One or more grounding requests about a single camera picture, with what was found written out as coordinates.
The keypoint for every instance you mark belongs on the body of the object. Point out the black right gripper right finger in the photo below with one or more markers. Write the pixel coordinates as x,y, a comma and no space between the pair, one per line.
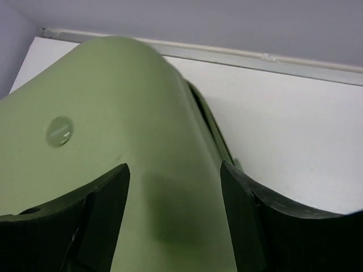
270,232

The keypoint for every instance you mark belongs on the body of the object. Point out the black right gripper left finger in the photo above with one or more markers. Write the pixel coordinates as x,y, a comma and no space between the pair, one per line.
77,231

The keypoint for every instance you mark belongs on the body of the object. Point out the green hard-shell suitcase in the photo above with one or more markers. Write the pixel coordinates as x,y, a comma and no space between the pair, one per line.
110,101

